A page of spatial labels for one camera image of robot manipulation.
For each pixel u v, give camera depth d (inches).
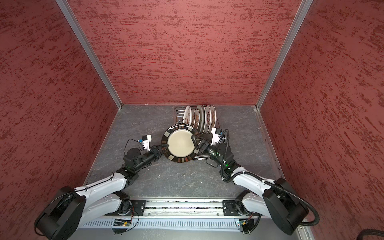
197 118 36.5
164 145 30.9
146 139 29.8
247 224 27.8
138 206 29.3
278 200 16.4
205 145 26.8
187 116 39.5
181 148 31.0
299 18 29.4
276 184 17.8
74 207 16.2
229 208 29.1
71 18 29.3
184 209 29.8
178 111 42.3
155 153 28.1
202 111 35.6
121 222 28.5
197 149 26.9
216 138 28.0
